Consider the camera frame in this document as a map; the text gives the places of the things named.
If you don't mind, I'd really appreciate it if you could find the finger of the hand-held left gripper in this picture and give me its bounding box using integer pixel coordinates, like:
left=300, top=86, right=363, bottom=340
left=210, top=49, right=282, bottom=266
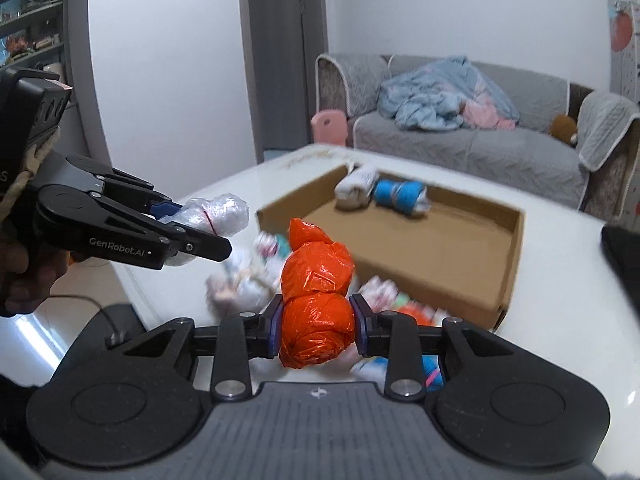
left=100, top=195, right=233, bottom=262
left=55, top=154, right=183, bottom=221

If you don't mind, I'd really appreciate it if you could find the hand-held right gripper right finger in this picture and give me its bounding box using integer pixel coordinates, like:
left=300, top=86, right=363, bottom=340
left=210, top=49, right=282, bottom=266
left=349, top=294, right=516, bottom=402

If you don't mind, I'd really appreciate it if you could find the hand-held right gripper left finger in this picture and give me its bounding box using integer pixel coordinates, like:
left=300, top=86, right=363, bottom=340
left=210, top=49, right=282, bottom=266
left=107, top=294, right=286, bottom=402

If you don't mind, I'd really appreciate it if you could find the clear plastic bag bundle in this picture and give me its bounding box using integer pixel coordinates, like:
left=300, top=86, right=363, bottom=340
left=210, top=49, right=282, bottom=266
left=157, top=196, right=250, bottom=267

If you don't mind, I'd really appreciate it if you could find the orange plastic bag bundle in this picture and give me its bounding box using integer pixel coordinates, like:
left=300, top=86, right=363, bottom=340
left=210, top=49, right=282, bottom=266
left=277, top=217, right=357, bottom=370

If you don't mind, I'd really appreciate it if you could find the pale pink plastic bundle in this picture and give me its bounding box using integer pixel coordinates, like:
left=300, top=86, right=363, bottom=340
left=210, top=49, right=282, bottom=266
left=206, top=255, right=283, bottom=317

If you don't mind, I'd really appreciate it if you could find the shallow cardboard box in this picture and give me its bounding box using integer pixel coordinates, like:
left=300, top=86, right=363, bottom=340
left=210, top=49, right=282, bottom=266
left=256, top=162, right=526, bottom=332

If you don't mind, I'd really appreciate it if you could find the person's left hand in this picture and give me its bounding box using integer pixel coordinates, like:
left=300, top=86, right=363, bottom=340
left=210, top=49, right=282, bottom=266
left=0, top=247, right=72, bottom=318

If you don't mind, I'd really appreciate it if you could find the blue and white bundle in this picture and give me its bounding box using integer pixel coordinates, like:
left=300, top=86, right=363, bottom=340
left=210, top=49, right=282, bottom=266
left=374, top=179, right=432, bottom=219

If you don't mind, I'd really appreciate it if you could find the white cloth bundle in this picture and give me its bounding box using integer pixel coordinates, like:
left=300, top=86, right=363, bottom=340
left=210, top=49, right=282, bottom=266
left=334, top=161, right=382, bottom=211

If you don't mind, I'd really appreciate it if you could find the pink plastic chair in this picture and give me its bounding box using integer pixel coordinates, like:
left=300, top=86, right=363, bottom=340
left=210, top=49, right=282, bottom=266
left=311, top=110, right=348, bottom=148

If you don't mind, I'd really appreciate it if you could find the grey door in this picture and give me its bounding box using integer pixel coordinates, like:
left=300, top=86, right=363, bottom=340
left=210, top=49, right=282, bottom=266
left=239, top=0, right=331, bottom=163

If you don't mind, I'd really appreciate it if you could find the grey sofa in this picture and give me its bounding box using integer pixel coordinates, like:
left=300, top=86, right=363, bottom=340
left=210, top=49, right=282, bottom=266
left=315, top=52, right=640, bottom=221

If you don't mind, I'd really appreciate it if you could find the light blue blanket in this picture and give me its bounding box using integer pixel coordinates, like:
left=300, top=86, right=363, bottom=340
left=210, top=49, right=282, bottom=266
left=377, top=56, right=521, bottom=132

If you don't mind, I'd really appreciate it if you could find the pink cloth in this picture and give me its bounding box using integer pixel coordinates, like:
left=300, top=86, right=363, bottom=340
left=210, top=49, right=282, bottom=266
left=460, top=92, right=518, bottom=131

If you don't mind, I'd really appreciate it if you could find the black cloth item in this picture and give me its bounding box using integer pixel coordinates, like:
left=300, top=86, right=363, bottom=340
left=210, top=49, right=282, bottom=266
left=600, top=225, right=640, bottom=306

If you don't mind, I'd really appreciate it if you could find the brown plush toy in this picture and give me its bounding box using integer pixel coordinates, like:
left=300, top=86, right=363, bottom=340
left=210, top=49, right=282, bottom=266
left=550, top=114, right=581, bottom=147

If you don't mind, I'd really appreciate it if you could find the printed folding screen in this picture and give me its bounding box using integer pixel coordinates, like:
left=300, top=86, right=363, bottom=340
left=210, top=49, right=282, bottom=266
left=607, top=0, right=640, bottom=96

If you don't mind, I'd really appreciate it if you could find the beige cord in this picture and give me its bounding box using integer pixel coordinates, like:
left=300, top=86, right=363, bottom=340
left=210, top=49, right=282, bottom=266
left=0, top=127, right=63, bottom=221

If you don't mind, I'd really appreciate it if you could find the black cable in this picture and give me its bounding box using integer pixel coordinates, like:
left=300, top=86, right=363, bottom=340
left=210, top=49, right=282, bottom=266
left=50, top=294, right=127, bottom=347

